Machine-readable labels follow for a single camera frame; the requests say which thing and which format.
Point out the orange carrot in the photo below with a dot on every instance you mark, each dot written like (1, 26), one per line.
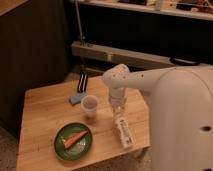
(68, 143)

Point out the cluttered shelf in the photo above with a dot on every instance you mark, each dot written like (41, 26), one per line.
(196, 9)

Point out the grey base beam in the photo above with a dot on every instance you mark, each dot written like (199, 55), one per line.
(116, 55)

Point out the blue sponge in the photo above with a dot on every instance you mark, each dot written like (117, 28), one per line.
(76, 99)

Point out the metal pole stand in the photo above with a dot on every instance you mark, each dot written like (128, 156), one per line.
(81, 37)

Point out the black striped object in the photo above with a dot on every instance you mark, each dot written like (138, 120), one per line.
(82, 84)

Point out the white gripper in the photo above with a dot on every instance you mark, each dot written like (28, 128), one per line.
(117, 98)

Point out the dark cabinet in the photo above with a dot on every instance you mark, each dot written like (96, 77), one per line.
(32, 54)

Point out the white plastic bottle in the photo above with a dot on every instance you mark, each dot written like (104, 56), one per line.
(125, 134)

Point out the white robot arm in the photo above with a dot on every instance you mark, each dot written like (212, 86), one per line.
(181, 113)

